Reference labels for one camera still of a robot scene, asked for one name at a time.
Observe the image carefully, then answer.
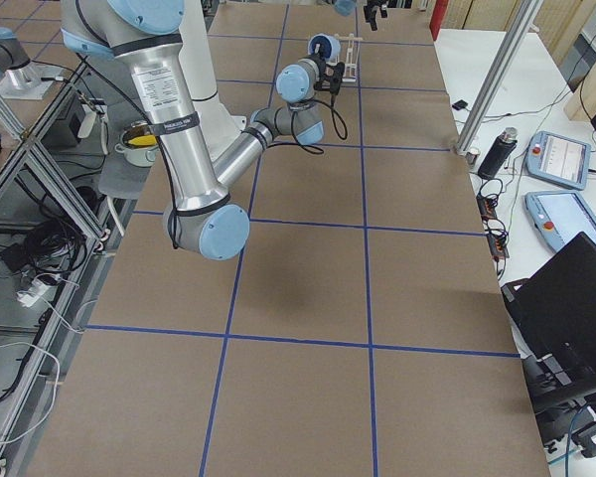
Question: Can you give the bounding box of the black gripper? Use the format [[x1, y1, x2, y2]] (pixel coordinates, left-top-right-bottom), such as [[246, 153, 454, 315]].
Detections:
[[365, 0, 388, 31], [311, 53, 334, 84]]

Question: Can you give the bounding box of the light blue plastic cup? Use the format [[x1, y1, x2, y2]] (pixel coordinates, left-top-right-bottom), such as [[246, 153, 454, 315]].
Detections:
[[307, 33, 341, 62]]

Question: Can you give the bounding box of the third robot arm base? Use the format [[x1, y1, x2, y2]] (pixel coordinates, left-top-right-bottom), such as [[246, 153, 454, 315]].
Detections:
[[0, 27, 51, 100]]

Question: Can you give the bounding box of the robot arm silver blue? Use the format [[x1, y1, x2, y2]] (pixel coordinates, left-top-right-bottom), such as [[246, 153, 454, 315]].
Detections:
[[333, 0, 388, 31], [61, 1, 344, 260]]

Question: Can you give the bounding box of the small black adapter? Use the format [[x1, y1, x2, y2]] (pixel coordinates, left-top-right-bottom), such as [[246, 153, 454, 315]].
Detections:
[[451, 99, 468, 110]]

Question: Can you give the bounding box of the black water bottle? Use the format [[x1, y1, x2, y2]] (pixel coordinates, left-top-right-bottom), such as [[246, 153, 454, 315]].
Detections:
[[477, 127, 518, 180]]

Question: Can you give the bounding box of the white pot with yellow content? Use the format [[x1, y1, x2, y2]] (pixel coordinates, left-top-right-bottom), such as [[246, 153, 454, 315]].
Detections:
[[114, 120, 158, 168]]

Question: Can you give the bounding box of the upper teach pendant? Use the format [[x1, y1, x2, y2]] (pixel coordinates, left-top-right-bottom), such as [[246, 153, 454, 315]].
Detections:
[[524, 131, 592, 191]]

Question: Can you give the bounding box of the teach pendant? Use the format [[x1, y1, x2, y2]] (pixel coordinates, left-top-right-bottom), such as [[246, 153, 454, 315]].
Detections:
[[524, 191, 596, 251], [524, 131, 592, 191]]

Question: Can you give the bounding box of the black power strip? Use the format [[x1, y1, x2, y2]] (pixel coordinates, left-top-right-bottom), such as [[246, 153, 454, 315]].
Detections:
[[476, 194, 510, 261]]

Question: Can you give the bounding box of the lower teach pendant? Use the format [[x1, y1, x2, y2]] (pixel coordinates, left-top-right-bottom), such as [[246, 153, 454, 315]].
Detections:
[[524, 191, 596, 251]]

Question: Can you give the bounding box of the black laptop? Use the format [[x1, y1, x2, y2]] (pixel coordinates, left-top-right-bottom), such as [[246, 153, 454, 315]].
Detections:
[[500, 231, 596, 379]]

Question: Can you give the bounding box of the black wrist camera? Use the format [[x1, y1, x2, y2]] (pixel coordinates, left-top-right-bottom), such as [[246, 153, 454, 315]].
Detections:
[[327, 62, 345, 96]]

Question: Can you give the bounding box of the white wire cup holder rack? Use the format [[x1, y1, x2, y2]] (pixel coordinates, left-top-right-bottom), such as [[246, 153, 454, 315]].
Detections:
[[331, 33, 364, 84]]

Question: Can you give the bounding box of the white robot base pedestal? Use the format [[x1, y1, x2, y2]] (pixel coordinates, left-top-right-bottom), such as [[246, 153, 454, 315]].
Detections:
[[179, 0, 240, 143]]

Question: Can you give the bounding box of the aluminium frame post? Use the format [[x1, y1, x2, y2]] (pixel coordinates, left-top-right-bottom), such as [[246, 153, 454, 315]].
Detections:
[[453, 0, 543, 156]]

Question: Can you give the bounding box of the black cable bundle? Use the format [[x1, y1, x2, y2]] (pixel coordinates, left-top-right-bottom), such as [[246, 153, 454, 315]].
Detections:
[[0, 218, 98, 287]]

